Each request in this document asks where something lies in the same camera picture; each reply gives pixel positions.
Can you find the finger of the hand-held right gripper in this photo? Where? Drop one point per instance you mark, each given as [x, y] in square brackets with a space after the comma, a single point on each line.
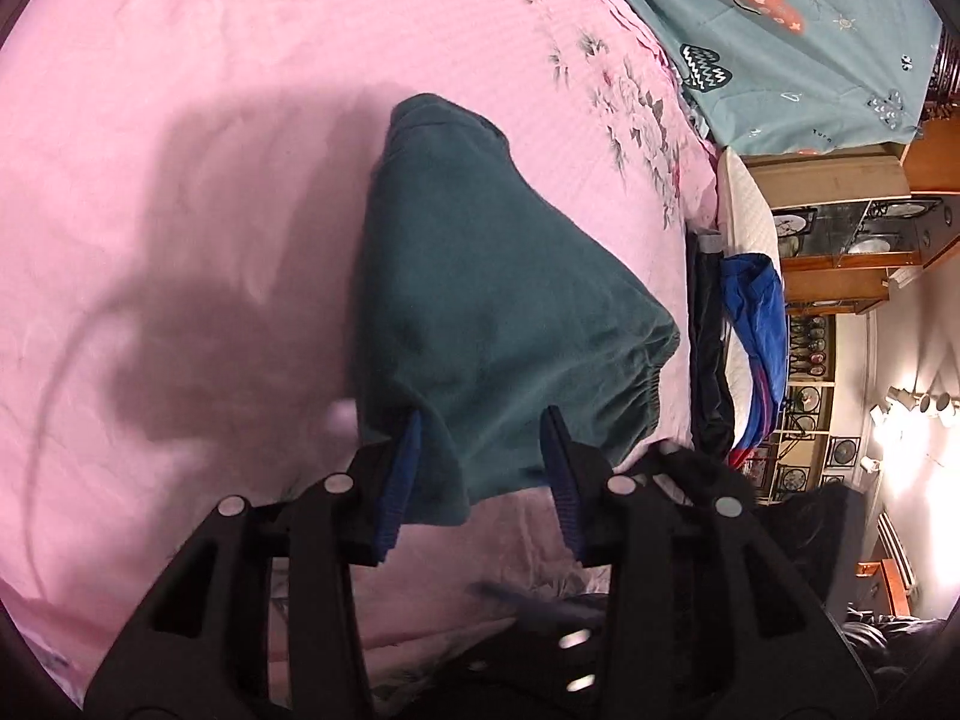
[555, 615]

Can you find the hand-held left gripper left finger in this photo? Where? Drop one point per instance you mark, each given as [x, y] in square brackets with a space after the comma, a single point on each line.
[405, 465]

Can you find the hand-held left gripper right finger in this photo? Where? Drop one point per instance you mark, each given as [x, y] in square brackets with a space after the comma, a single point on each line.
[561, 472]

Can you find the dark green pants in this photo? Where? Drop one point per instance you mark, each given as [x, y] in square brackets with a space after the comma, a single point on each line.
[487, 300]

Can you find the black trousers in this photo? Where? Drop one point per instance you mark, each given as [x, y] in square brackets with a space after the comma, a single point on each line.
[705, 345]

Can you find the blue jacket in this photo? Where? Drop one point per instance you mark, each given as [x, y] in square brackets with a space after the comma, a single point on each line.
[761, 330]

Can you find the dark cloth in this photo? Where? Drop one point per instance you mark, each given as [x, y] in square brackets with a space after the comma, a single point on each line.
[810, 540]

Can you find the display shelf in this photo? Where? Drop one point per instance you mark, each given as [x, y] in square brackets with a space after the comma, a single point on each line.
[814, 405]

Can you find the black sofa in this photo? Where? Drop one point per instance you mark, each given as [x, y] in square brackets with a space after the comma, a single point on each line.
[900, 660]

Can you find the ceiling spotlights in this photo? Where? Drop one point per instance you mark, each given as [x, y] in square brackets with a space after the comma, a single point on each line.
[919, 401]

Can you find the wooden cabinet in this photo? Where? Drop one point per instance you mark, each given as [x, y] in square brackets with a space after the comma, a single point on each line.
[840, 187]

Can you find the pink bed sheet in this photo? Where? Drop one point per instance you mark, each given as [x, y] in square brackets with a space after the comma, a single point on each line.
[187, 127]

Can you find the teal printed blanket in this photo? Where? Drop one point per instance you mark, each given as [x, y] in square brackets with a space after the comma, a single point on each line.
[825, 37]

